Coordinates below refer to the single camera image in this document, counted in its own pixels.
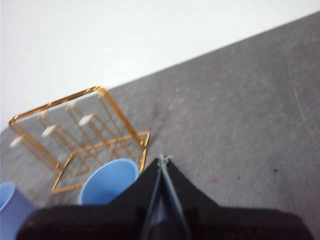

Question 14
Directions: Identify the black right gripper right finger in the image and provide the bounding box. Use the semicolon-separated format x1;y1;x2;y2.
162;156;314;240

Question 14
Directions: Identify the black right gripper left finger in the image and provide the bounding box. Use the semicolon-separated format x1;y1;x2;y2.
16;156;165;240

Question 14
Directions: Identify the blue ribbed plastic cup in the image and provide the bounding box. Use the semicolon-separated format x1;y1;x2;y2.
78;157;140;206
0;181;36;240

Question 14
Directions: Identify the gold wire cup rack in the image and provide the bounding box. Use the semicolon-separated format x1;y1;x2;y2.
8;84;151;195

